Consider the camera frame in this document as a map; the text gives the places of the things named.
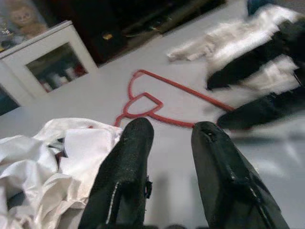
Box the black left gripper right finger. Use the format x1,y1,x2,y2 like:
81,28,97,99
191,121,291,229

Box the red plastic hanger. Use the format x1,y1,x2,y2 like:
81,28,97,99
113,69,239,131

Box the white bottle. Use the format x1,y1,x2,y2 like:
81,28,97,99
63,68,75,83
50,73,63,88

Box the dark TV stand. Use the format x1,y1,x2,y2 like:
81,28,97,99
47,0,227,67

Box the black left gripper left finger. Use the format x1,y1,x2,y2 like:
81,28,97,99
78,116,155,229

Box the blue denim jeans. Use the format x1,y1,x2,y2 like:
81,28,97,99
246,0,265,16

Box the white printed T-shirt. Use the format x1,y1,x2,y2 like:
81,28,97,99
0,116,123,229

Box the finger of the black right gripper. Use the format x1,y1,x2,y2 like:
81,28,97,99
216,88,305,131
206,44,299,92

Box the blond doll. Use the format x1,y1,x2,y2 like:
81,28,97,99
7,3,48,40

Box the white glass-door cabinet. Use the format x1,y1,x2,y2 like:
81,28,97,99
0,20,98,115

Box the white crumpled garment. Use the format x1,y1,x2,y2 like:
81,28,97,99
166,9,305,96

